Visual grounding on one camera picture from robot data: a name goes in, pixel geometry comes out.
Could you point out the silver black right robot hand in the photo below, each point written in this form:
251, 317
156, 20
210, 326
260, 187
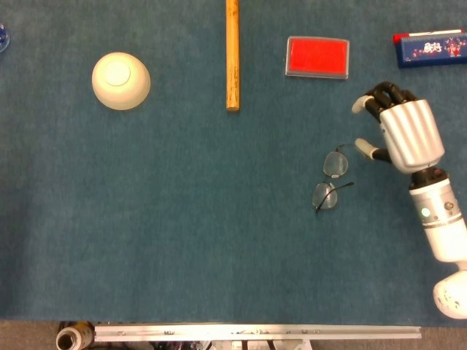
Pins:
410, 135

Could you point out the thin-framed eyeglasses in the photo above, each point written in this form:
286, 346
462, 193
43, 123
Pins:
335, 164

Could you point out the blue printed rectangular box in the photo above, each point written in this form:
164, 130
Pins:
432, 50

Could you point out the red ink stamp pad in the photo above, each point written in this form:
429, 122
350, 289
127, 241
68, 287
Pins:
317, 56

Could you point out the wooden rolling pin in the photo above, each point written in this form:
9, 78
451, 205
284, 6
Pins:
232, 54

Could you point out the teal felt table mat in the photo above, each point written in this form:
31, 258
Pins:
182, 218

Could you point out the cream upturned bowl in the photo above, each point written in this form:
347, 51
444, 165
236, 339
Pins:
120, 80

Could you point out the brown tape roll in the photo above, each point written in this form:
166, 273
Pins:
72, 337

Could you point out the blue labelled drink bottle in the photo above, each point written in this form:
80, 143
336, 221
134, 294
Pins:
3, 38

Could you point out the aluminium profile rail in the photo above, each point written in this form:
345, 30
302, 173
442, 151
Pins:
255, 332

